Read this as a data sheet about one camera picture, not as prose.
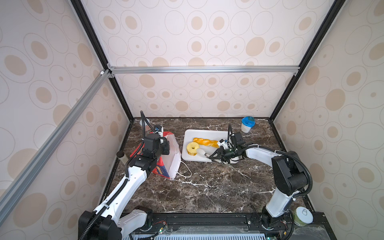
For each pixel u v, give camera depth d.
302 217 0.71
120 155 0.87
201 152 0.93
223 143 0.87
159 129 0.69
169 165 0.88
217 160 0.82
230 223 0.75
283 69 0.90
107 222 0.38
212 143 1.02
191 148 0.97
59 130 0.58
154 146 0.60
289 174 0.49
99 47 0.81
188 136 1.11
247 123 1.04
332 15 0.71
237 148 0.72
